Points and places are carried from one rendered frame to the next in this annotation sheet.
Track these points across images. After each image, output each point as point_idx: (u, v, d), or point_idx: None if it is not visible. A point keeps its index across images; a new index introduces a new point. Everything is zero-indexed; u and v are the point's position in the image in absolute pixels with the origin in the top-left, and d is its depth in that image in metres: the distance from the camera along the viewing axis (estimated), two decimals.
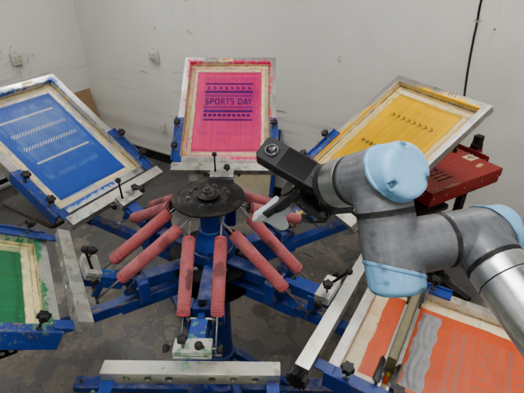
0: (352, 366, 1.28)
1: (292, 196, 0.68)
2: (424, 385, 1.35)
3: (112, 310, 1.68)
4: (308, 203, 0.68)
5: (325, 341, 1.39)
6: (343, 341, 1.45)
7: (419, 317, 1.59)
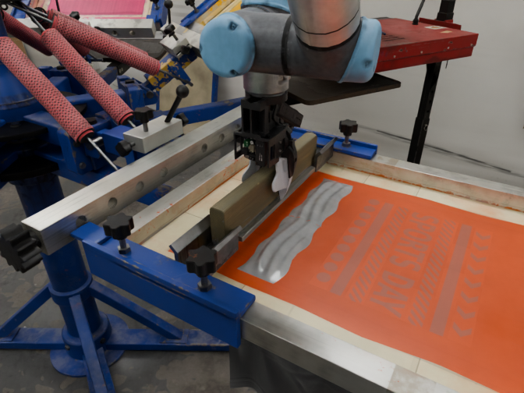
0: (126, 221, 0.62)
1: None
2: (288, 270, 0.68)
3: None
4: None
5: (107, 193, 0.73)
6: (157, 205, 0.78)
7: (315, 184, 0.92)
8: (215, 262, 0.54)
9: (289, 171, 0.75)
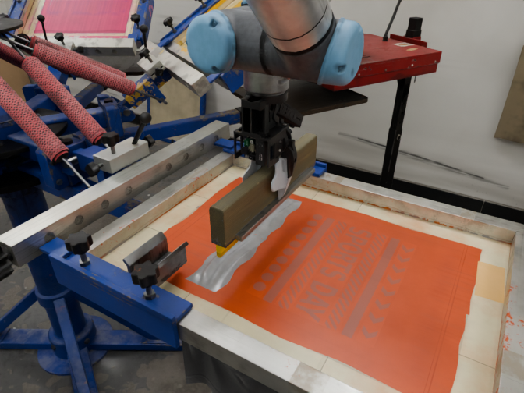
0: (85, 238, 0.72)
1: None
2: (230, 281, 0.78)
3: None
4: None
5: (73, 211, 0.83)
6: (120, 221, 0.88)
7: None
8: (155, 275, 0.64)
9: (288, 171, 0.75)
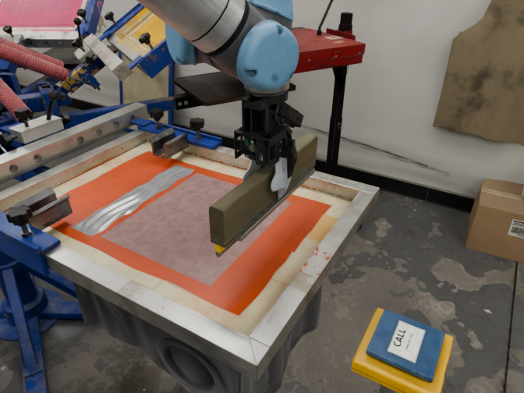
0: None
1: None
2: (107, 228, 0.93)
3: None
4: None
5: None
6: (25, 182, 1.03)
7: (165, 168, 1.17)
8: (25, 214, 0.79)
9: (288, 171, 0.75)
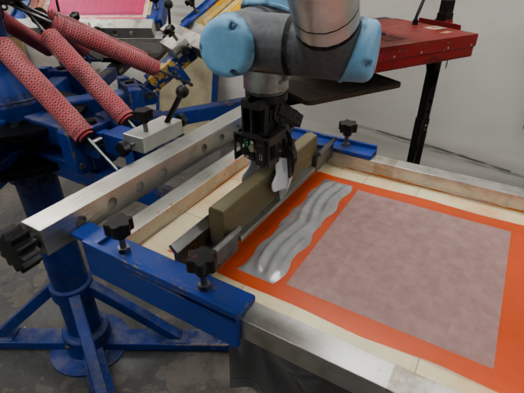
0: (126, 221, 0.62)
1: None
2: (288, 270, 0.68)
3: None
4: None
5: (107, 193, 0.73)
6: (157, 205, 0.79)
7: (314, 184, 0.92)
8: (214, 262, 0.54)
9: (289, 171, 0.75)
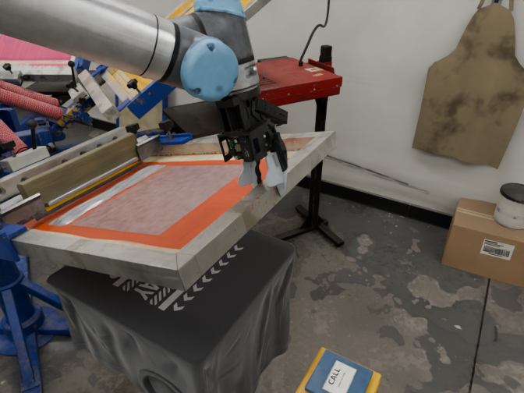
0: None
1: None
2: (77, 218, 0.97)
3: None
4: None
5: None
6: None
7: (141, 169, 1.23)
8: None
9: (281, 164, 0.75)
